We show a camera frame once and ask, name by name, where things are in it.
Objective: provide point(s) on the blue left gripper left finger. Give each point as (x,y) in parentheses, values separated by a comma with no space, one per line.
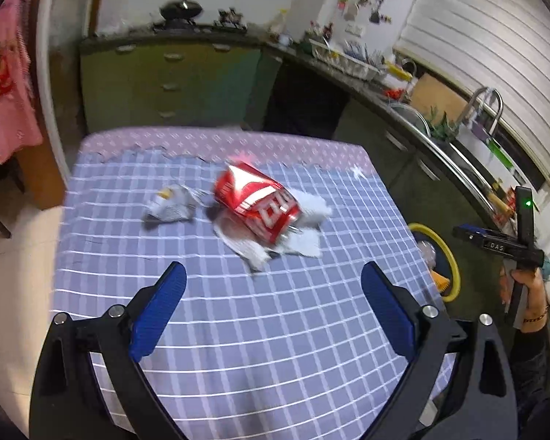
(156,305)

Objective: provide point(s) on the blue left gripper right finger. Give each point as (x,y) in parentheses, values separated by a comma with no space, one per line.
(394,308)

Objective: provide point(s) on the silver foil wrapper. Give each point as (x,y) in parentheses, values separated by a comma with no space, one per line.
(172,204)

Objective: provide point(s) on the white tissue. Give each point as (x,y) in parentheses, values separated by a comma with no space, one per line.
(302,239)

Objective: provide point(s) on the red cola can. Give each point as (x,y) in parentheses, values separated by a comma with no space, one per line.
(261,203)

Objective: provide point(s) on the right forearm black sleeve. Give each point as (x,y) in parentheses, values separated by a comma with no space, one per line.
(530,368)

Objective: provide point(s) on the yellow rimmed dark trash bin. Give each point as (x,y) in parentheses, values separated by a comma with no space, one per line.
(439,260)

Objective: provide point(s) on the green kitchen cabinets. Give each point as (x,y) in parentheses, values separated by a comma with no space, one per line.
(246,84)

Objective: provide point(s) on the right hand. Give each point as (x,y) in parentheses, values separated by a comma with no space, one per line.
(535,316)

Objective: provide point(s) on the blue checkered tablecloth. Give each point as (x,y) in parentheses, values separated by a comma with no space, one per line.
(291,352)

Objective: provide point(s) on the chrome sink faucet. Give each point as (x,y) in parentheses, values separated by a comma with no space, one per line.
(483,112)

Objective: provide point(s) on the wooden cutting board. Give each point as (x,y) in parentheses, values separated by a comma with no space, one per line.
(433,100)

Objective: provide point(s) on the red checkered apron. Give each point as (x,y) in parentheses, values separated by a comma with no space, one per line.
(18,124)

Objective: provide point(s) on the white dish rack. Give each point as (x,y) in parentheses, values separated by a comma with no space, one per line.
(342,62)

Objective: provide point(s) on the small steel pot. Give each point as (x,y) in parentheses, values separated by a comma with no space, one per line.
(230,19)

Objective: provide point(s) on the black wok with lid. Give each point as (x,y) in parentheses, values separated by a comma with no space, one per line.
(186,10)

